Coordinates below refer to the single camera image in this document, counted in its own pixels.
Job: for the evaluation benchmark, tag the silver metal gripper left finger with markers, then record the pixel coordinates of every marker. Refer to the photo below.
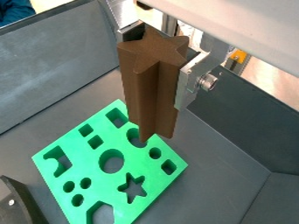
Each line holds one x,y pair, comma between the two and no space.
132,32

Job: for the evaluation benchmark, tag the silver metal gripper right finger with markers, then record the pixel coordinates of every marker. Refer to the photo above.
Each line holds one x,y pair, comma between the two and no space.
195,75

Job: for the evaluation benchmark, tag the brown star-shaped prism block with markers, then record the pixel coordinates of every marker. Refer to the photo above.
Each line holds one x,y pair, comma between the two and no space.
149,66

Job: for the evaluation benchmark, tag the person in blue clothing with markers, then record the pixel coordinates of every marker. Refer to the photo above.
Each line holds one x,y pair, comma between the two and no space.
15,10

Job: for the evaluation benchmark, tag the green shape-sorting board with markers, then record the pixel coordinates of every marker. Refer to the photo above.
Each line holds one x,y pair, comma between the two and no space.
97,166

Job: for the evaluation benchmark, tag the yellow tag on frame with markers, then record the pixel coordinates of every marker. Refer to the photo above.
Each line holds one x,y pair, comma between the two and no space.
237,56

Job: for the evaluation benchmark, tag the black angled bracket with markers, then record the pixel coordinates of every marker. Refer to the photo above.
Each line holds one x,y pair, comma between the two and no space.
19,208

